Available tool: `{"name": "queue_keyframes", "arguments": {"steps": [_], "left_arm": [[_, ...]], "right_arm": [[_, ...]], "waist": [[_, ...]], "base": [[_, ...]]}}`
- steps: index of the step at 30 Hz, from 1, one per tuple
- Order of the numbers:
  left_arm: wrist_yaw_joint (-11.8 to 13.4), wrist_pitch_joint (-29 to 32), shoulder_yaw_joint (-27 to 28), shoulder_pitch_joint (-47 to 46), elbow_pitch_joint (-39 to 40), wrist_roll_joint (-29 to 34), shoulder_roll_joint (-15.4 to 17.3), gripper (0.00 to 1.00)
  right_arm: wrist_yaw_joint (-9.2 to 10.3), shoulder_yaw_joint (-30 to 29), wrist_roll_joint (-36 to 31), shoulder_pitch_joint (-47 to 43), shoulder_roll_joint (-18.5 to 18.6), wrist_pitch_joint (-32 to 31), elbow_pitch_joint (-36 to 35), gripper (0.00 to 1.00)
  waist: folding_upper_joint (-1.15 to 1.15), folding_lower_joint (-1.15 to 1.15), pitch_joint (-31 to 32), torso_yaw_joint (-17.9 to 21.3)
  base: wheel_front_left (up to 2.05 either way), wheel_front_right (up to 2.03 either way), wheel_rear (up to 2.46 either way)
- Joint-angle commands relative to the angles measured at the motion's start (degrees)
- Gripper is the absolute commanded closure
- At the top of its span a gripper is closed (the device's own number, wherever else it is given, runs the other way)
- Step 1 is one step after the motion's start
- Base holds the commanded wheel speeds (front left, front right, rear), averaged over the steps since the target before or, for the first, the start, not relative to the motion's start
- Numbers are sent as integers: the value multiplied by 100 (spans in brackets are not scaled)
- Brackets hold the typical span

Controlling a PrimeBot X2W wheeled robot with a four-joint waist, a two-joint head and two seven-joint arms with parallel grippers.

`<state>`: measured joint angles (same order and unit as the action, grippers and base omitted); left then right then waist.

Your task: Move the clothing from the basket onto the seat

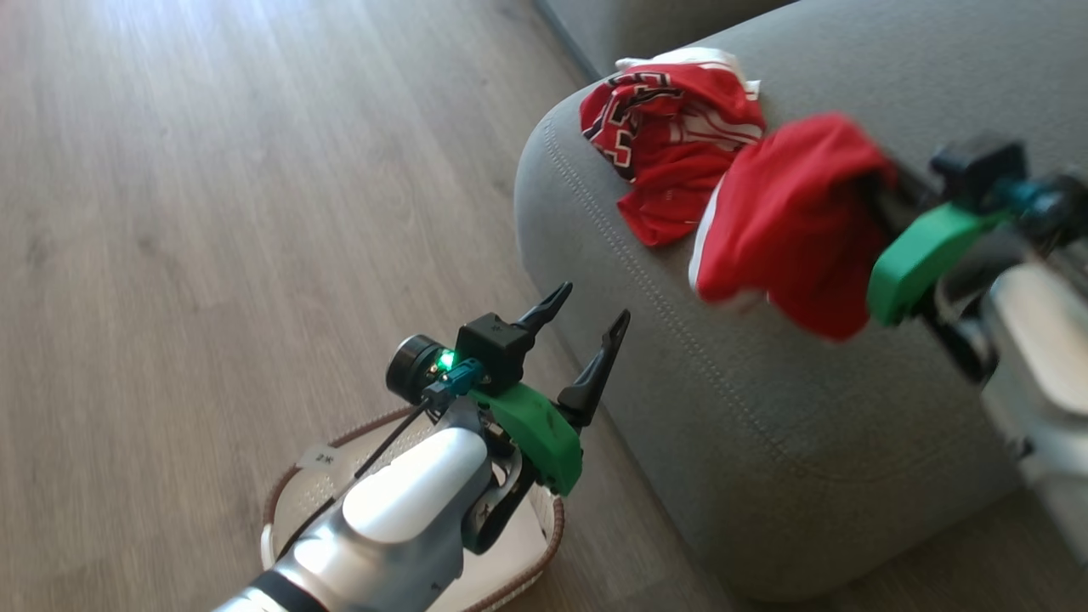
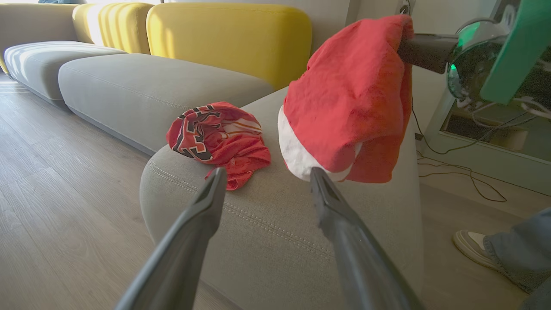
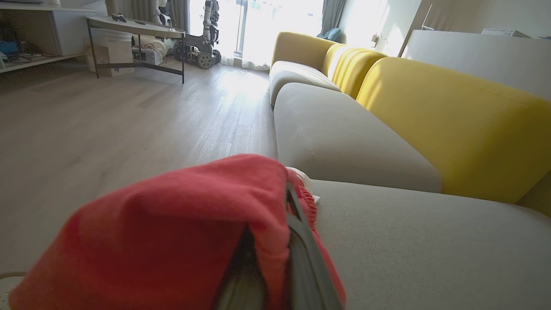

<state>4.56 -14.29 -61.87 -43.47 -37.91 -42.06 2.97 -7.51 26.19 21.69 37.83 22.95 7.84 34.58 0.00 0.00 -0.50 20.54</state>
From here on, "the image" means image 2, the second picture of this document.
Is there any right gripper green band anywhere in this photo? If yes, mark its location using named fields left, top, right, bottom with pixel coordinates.
left=397, top=0, right=551, bottom=106

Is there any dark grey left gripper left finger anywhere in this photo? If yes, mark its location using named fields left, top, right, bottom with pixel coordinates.
left=115, top=167, right=228, bottom=310

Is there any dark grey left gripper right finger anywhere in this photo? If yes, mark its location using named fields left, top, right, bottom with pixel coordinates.
left=310, top=167, right=426, bottom=310

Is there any red and white garment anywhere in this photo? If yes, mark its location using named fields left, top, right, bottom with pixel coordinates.
left=278, top=15, right=415, bottom=184

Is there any red basketball jersey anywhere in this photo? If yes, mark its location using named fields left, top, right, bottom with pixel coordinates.
left=166, top=102, right=272, bottom=191

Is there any grey stitched sofa seat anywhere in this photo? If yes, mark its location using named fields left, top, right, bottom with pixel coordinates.
left=139, top=86, right=424, bottom=310

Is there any smooth yellow sofa backrest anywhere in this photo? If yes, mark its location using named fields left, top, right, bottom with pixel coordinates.
left=146, top=3, right=313, bottom=91

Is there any light grey sofa seat cushion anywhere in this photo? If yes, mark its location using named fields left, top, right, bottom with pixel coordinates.
left=3, top=41, right=127, bottom=102

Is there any ribbed yellow sofa backrest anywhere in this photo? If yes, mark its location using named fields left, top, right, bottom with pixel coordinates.
left=72, top=2, right=155, bottom=55

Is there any white sneaker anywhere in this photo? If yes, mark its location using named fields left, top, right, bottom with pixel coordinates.
left=453, top=229, right=502, bottom=272

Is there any blue jeans leg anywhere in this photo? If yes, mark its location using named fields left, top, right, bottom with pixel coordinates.
left=483, top=208, right=551, bottom=310

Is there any thin black floor cable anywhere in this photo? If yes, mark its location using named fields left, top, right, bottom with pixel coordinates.
left=411, top=99, right=539, bottom=156
left=417, top=161, right=508, bottom=203

